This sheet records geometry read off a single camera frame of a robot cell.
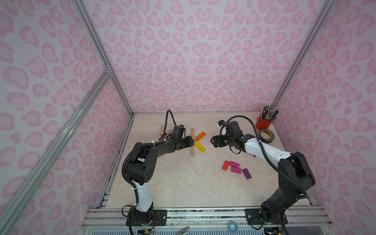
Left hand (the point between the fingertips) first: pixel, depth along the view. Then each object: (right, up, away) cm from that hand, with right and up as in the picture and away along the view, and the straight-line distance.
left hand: (195, 142), depth 97 cm
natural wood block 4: (-15, +8, -17) cm, 23 cm away
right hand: (+12, +3, -6) cm, 14 cm away
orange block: (+3, +3, +7) cm, 9 cm away
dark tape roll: (+53, +6, +9) cm, 54 cm away
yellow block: (+3, -3, +3) cm, 5 cm away
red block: (+18, -13, -7) cm, 24 cm away
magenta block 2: (+25, -16, -7) cm, 30 cm away
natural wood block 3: (-2, -6, +1) cm, 6 cm away
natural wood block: (-2, +6, +10) cm, 12 cm away
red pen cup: (+47, +12, +6) cm, 49 cm away
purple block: (+31, -17, -9) cm, 36 cm away
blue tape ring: (+19, -37, -27) cm, 50 cm away
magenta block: (+23, -13, -5) cm, 27 cm away
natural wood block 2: (-1, +2, +6) cm, 7 cm away
